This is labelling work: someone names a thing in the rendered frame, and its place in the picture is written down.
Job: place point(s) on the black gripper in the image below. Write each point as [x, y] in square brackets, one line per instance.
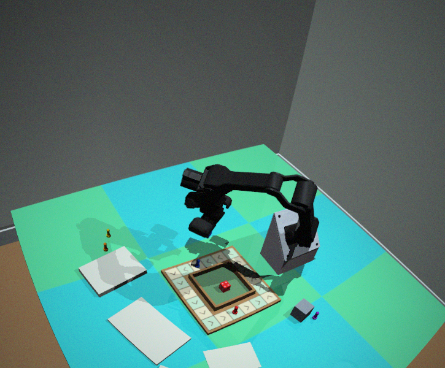
[212, 214]

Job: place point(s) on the white flat rectangular card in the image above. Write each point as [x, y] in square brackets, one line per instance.
[148, 330]

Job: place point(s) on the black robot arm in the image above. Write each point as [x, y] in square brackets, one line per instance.
[217, 180]

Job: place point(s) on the red die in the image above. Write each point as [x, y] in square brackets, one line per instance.
[224, 286]

